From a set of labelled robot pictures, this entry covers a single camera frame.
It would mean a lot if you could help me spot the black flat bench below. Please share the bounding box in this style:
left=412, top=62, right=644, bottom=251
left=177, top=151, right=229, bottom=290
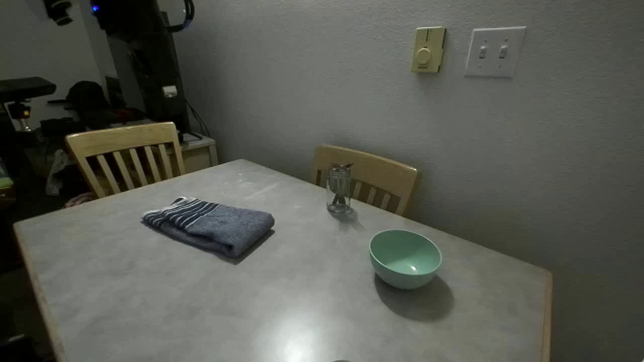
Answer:
left=0, top=75, right=58, bottom=105

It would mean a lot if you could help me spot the beige wall thermostat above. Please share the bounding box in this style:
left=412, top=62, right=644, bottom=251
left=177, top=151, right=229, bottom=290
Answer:
left=409, top=24, right=449, bottom=76

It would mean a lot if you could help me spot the mint green bowl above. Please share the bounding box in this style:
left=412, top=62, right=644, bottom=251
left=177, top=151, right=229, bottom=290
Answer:
left=365, top=227, right=444, bottom=291

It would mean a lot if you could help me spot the white double light switch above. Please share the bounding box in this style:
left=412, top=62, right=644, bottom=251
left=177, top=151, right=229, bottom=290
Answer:
left=463, top=24, right=529, bottom=80

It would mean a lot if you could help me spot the black bag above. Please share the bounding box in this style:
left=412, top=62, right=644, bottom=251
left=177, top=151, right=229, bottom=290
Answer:
left=65, top=78, right=114, bottom=116

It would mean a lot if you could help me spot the small white side cabinet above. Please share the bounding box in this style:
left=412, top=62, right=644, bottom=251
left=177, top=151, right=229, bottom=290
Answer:
left=177, top=130, right=221, bottom=175

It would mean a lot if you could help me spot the grey knitted sock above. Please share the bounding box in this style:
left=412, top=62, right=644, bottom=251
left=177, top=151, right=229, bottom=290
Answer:
left=141, top=195, right=277, bottom=261

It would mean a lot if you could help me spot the wooden slat-back chair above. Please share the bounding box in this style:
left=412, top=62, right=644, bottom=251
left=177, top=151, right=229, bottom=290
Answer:
left=65, top=120, right=188, bottom=201
left=310, top=143, right=421, bottom=219

